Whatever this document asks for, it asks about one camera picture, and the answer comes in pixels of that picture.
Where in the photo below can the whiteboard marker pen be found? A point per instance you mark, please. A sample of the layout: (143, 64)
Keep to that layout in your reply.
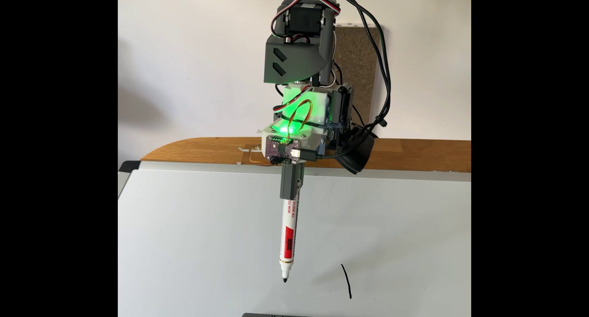
(289, 229)

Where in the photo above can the small circuit board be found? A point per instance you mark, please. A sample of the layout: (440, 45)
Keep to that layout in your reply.
(281, 150)

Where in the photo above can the brown cardboard panel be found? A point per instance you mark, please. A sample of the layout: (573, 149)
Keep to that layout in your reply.
(356, 64)

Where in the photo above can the grey marker holder block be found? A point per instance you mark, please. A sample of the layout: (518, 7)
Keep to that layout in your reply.
(276, 315)

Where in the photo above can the whiteboard with silver frame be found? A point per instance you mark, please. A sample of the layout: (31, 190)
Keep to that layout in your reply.
(193, 243)

